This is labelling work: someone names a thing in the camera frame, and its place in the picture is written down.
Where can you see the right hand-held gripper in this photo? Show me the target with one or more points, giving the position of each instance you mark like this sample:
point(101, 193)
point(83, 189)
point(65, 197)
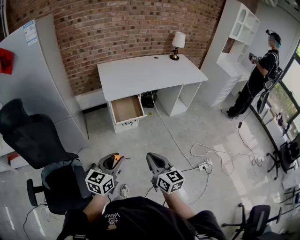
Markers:
point(170, 181)

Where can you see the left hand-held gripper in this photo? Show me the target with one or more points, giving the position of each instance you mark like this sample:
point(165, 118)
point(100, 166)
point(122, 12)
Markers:
point(99, 181)

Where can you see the wooden drawer with white front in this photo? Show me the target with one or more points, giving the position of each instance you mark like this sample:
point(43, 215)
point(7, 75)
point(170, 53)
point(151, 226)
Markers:
point(126, 107)

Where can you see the person's right forearm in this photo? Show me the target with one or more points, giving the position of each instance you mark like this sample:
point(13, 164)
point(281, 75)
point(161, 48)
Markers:
point(178, 205)

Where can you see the person's left forearm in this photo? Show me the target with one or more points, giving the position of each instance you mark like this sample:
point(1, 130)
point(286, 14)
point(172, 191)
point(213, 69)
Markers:
point(96, 206)

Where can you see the person's left grey shoe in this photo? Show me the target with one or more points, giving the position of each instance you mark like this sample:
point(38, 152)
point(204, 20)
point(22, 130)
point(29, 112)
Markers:
point(124, 190)

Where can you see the white power strip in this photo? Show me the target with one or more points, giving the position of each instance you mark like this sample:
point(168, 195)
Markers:
point(205, 165)

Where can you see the grey jacket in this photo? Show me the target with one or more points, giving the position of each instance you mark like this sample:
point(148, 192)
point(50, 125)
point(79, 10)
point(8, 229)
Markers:
point(52, 168)

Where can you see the person's black shirt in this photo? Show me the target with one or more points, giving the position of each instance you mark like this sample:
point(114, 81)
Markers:
point(140, 220)

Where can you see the white low bench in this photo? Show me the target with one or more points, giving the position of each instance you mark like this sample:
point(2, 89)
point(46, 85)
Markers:
point(91, 99)

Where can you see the black mesh office chair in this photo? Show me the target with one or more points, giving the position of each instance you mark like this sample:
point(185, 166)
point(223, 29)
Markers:
point(32, 138)

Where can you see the white desk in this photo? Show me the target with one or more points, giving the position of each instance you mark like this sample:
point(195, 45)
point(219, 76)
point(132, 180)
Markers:
point(145, 75)

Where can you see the black power adapter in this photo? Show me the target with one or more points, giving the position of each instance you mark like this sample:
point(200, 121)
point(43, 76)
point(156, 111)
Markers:
point(240, 125)

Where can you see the white bookshelf unit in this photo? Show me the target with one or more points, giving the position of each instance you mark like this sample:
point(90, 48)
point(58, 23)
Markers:
point(222, 61)

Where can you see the table lamp with white shade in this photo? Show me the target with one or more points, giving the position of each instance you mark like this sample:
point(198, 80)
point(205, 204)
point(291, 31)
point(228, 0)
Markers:
point(178, 39)

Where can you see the red paper decoration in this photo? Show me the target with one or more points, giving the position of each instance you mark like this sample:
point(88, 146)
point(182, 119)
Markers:
point(5, 61)

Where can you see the blue and white sticker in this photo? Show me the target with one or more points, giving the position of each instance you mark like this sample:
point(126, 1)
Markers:
point(30, 32)

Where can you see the black window frame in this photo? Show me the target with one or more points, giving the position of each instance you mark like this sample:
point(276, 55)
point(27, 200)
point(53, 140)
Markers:
point(284, 89)

